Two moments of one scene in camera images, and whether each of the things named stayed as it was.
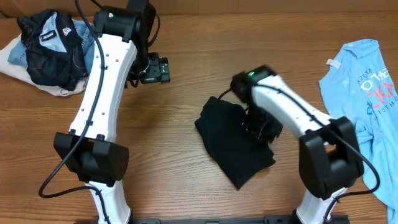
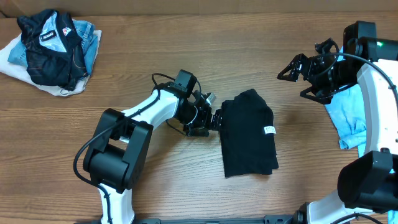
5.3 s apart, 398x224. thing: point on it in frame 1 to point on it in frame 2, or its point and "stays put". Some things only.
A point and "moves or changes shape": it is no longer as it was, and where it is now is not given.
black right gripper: (270, 134) to (310, 65)
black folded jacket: (55, 50) stays put
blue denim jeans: (18, 55) stays put
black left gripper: (159, 71) to (206, 122)
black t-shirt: (221, 125) moves or changes shape
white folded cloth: (20, 71) stays put
